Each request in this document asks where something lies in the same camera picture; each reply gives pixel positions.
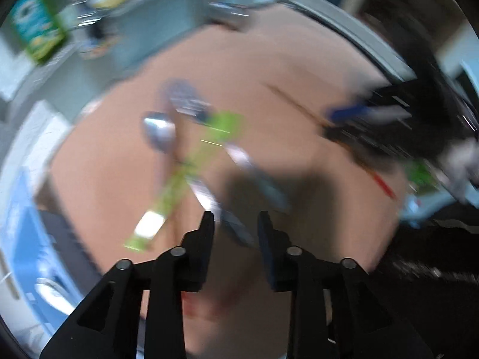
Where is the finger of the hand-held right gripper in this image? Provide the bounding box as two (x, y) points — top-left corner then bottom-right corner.
(325, 103), (410, 125)
(322, 119), (410, 152)

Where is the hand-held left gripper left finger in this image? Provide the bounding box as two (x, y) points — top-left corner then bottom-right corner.
(39, 211), (216, 359)

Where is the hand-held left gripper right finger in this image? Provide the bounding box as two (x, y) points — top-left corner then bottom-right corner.
(257, 210), (435, 359)

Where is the green plastic spoon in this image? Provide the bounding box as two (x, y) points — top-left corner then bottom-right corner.
(125, 112), (245, 251)

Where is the metal spoon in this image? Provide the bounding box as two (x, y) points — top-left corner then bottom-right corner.
(141, 111), (259, 249)

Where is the white ceramic spoon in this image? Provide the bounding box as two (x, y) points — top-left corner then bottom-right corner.
(34, 277), (77, 317)

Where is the metal fork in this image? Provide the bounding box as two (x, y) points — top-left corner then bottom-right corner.
(164, 78), (290, 212)

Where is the blue plastic basket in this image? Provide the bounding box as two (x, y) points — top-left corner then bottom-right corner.
(0, 168), (101, 330)

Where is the person's right hand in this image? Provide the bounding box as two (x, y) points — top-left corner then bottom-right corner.
(442, 138), (479, 203)

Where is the green plastic object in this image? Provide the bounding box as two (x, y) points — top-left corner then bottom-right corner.
(407, 160), (436, 196)

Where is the orange cloth mat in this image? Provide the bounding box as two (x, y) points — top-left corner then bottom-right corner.
(35, 7), (412, 359)

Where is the chrome kitchen faucet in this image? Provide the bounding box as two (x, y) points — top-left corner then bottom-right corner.
(206, 0), (259, 32)

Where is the green dish soap bottle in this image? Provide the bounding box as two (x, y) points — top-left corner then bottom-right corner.
(9, 0), (70, 64)

